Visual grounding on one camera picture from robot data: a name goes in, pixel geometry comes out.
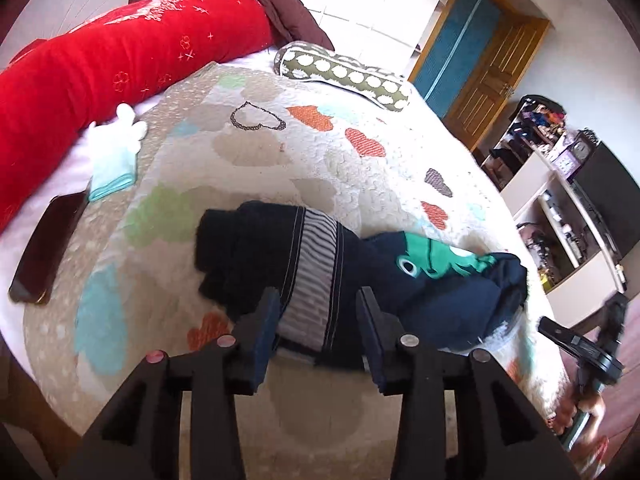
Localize heart patterned quilt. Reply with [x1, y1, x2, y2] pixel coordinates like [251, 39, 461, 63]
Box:
[22, 62, 572, 480]

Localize dark smartphone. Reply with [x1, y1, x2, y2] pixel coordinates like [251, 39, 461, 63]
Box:
[8, 191, 92, 306]

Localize red long pillow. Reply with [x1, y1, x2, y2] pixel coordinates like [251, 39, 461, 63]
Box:
[0, 0, 277, 233]

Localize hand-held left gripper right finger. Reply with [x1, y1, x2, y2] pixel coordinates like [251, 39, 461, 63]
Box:
[355, 287, 582, 480]

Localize small desk clock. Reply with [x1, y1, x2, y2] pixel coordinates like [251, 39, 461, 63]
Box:
[571, 130, 599, 165]

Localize white and teal glove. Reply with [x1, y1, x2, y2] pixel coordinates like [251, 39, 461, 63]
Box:
[88, 103, 149, 203]

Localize wooden door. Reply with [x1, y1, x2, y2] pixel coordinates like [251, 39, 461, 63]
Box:
[442, 19, 551, 152]

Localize white shelf unit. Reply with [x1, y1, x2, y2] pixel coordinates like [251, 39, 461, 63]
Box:
[480, 94, 628, 331]

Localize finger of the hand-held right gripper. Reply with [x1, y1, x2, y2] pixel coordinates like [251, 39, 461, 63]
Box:
[538, 316, 588, 358]

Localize person's right hand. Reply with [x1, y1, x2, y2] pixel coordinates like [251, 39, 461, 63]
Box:
[547, 394, 610, 466]

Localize black television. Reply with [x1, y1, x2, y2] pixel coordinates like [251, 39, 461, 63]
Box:
[571, 141, 640, 272]

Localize green white patterned bolster pillow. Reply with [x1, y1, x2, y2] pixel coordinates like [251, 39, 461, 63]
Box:
[275, 40, 415, 110]

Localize dark brown cloth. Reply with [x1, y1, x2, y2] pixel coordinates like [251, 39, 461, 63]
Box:
[128, 0, 335, 52]

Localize blue door curtain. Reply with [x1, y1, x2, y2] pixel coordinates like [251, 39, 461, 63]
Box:
[410, 0, 503, 120]

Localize navy pants with green print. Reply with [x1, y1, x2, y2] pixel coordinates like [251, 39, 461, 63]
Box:
[195, 200, 530, 370]

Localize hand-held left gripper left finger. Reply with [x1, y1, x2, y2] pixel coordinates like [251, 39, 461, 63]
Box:
[57, 287, 284, 480]

